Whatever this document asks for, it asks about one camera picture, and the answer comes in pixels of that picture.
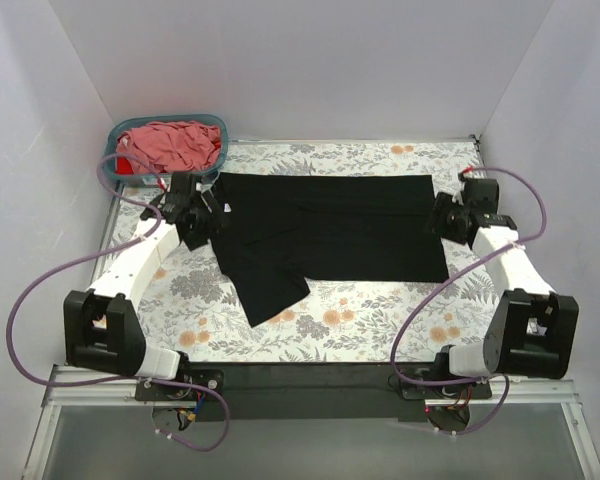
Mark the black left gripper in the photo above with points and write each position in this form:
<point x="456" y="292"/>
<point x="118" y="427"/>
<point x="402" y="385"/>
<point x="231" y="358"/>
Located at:
<point x="208" y="210"/>

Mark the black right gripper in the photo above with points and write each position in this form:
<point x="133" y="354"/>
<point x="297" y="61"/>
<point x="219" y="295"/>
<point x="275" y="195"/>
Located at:
<point x="441" y="215"/>

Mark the black t-shirt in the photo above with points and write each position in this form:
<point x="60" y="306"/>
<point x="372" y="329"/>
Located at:
<point x="285" y="231"/>

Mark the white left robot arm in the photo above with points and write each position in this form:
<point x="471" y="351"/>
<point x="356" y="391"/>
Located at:
<point x="101" y="325"/>

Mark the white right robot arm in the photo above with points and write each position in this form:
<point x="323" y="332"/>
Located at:
<point x="532" y="331"/>

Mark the pink crumpled t-shirt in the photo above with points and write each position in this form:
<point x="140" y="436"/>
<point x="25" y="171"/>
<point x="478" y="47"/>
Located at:
<point x="172" y="146"/>

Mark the red t-shirt in basket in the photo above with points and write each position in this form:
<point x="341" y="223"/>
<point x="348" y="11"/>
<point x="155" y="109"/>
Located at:
<point x="124" y="166"/>

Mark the teal plastic laundry basket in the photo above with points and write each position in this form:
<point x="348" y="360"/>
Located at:
<point x="152" y="177"/>

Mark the floral patterned table cover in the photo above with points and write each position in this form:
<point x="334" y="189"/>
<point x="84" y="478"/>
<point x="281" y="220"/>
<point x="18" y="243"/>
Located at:
<point x="190" y="306"/>

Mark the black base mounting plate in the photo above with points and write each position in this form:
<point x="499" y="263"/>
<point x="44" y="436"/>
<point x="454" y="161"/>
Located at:
<point x="299" y="391"/>

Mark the aluminium frame rail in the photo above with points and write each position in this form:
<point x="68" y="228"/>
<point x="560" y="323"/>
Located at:
<point x="93" y="429"/>

